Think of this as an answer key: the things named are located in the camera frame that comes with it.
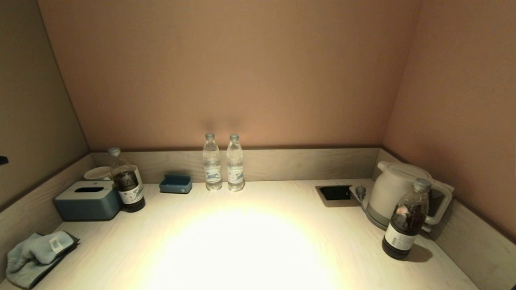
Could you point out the light blue cleaning cloth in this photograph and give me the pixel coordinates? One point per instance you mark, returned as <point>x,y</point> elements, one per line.
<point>34,257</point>

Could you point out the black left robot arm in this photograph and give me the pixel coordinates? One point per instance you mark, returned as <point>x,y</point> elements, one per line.
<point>3,160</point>

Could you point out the clear water bottle blue label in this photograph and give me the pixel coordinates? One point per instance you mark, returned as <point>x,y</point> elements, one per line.
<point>235,169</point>
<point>212,169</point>

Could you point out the recessed black power socket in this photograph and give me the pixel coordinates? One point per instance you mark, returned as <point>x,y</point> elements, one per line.
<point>334,193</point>

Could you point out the small blue tray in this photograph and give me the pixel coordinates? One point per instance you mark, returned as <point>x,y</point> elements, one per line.
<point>175,184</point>

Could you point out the grey kettle plug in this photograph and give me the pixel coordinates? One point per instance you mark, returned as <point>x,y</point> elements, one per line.
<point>360,191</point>

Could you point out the dark drink bottle patterned label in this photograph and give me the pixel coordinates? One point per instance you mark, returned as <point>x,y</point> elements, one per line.
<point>128,189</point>

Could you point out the white electric kettle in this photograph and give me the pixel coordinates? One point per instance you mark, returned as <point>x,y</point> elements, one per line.
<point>393,189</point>

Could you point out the white ceramic cup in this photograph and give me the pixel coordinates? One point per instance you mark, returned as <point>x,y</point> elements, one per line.
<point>96,173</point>

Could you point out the dark drink bottle white label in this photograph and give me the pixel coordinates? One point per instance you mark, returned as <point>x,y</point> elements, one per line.
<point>405,225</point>

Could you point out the blue grey tissue box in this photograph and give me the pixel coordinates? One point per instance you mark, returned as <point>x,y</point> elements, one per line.
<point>86,203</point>

